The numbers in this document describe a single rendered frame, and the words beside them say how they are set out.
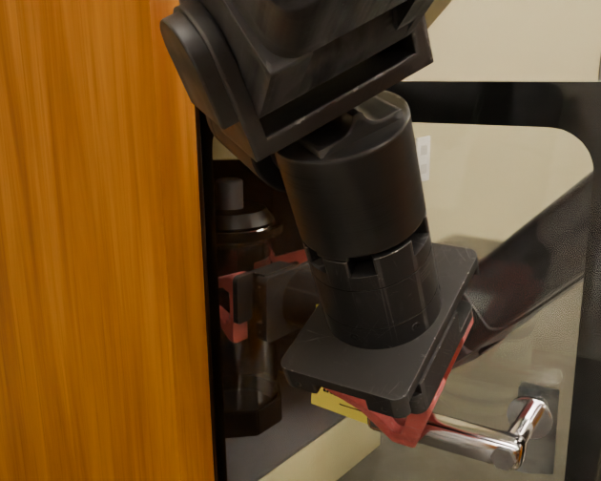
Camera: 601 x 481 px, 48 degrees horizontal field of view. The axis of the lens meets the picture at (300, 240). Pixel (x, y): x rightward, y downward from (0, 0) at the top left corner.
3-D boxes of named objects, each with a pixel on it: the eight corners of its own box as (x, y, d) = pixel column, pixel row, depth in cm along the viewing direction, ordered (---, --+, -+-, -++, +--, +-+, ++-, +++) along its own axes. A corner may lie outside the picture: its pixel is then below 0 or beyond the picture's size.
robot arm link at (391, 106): (305, 156, 24) (436, 90, 25) (230, 99, 29) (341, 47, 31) (344, 297, 28) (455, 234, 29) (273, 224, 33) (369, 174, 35)
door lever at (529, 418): (401, 402, 44) (402, 365, 44) (552, 441, 39) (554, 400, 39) (362, 440, 40) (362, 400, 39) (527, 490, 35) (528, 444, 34)
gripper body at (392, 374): (285, 391, 33) (241, 280, 29) (373, 257, 39) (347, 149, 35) (408, 429, 30) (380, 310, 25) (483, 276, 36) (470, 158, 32)
